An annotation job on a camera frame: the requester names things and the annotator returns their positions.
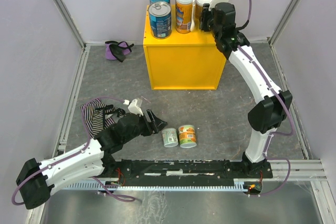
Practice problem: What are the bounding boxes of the green label small can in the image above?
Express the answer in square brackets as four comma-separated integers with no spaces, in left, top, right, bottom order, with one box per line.
[162,128,178,147]

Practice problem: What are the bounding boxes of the orange can with spoon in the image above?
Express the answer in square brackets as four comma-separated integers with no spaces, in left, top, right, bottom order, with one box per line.
[175,0,194,34]

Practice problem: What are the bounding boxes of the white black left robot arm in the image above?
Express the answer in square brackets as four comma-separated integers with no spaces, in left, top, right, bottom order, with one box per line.
[12,110,167,210]

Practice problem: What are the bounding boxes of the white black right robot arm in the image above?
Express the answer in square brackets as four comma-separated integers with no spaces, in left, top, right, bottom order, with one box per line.
[199,2,293,170]

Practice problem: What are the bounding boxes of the orange fruit label can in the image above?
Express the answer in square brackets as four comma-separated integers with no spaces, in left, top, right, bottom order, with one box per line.
[178,125,197,148]

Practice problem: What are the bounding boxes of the yellow wooden box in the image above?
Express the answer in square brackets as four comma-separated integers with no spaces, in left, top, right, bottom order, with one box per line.
[143,17,226,90]

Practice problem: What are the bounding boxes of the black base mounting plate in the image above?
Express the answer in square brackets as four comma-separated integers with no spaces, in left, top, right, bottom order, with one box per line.
[98,157,273,186]

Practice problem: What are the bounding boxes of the black white striped cloth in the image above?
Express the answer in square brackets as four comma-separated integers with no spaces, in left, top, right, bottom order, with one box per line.
[80,98,125,139]

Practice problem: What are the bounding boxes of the purple black cloth pouch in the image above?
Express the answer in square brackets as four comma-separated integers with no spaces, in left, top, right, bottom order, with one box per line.
[104,40,134,62]

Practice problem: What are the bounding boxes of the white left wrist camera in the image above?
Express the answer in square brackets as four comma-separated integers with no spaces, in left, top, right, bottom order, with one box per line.
[123,98,143,116]

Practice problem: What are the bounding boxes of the white slotted cable duct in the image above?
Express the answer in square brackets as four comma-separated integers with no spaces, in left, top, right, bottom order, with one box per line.
[64,180,261,193]

